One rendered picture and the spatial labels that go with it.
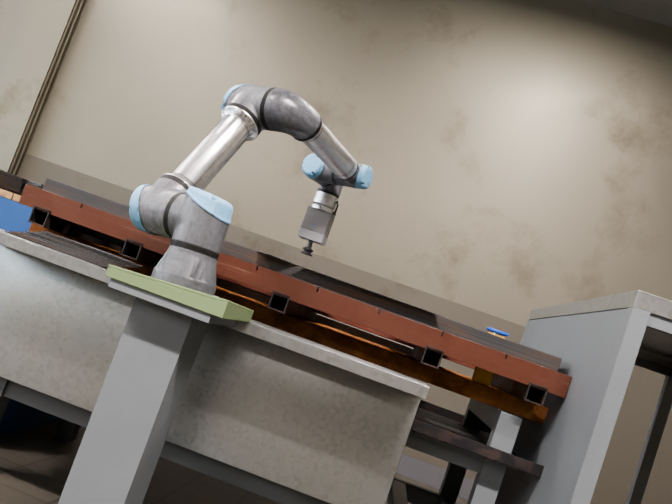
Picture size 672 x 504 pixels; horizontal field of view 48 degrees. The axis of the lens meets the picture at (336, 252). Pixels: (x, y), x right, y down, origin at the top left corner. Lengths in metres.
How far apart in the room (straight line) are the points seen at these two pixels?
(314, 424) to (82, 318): 0.70
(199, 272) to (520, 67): 3.69
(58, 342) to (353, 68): 3.35
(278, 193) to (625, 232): 2.19
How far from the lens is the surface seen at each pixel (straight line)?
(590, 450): 1.82
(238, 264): 2.13
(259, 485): 2.21
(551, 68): 5.16
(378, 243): 4.82
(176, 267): 1.73
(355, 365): 1.88
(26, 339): 2.27
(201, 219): 1.75
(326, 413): 2.06
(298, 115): 2.02
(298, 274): 2.15
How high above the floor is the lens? 0.76
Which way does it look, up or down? 5 degrees up
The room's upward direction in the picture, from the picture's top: 20 degrees clockwise
